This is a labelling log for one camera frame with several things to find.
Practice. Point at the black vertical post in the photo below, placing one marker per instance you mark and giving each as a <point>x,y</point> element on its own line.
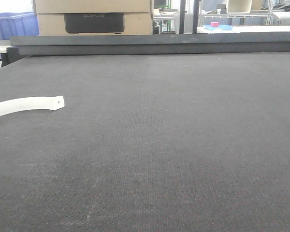
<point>182,16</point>

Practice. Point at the large cardboard box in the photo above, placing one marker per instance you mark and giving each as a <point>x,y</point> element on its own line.
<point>94,17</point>

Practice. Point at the dark foam board stack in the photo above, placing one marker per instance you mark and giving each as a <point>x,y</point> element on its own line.
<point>202,43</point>

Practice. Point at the blue tray on far table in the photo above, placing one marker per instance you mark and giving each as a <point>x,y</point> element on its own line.
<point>220,27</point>

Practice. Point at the white curved PVC pipe piece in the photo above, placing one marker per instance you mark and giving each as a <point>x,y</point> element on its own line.
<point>31,103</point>

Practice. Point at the pink block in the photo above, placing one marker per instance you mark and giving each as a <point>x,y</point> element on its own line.
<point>214,24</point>

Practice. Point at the blue plastic bin far left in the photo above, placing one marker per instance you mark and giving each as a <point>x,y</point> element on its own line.
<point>18,24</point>

